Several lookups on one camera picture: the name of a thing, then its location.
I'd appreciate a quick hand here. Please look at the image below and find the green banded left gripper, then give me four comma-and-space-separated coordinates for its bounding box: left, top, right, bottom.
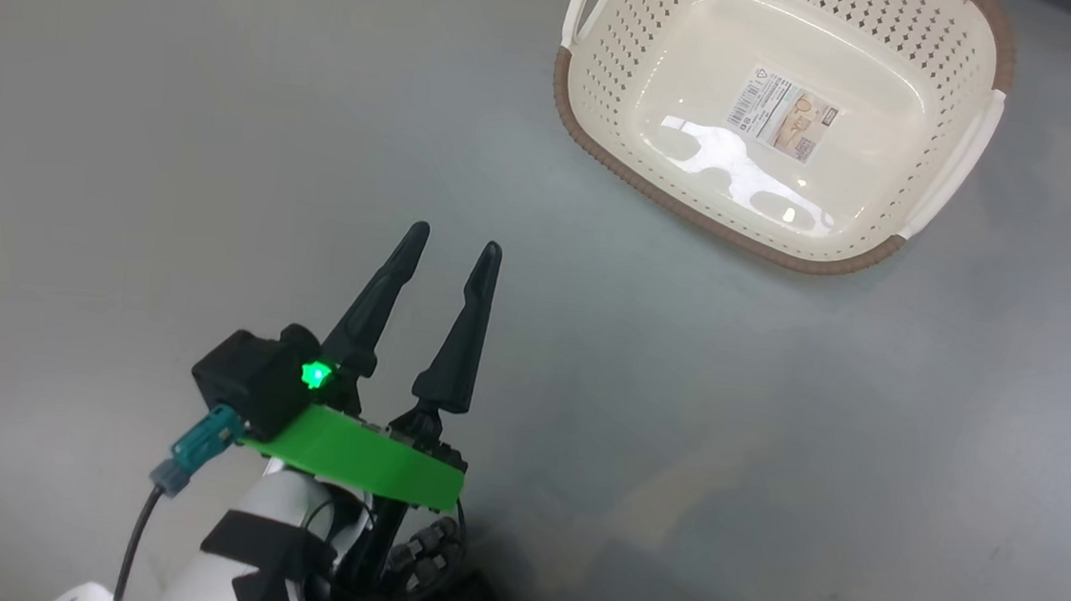
236, 208, 506, 517

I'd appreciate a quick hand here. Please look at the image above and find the cream perforated laundry basket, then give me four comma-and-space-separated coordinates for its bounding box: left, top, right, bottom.
539, 0, 1020, 290

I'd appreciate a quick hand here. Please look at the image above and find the paper basket label sticker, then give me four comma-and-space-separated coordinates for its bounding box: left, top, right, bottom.
722, 63, 845, 167

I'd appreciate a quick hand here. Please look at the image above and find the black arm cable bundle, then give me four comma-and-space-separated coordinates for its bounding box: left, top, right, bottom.
359, 502, 472, 601

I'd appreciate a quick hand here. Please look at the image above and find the teal connector camera cable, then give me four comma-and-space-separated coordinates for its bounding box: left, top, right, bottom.
112, 397, 246, 601

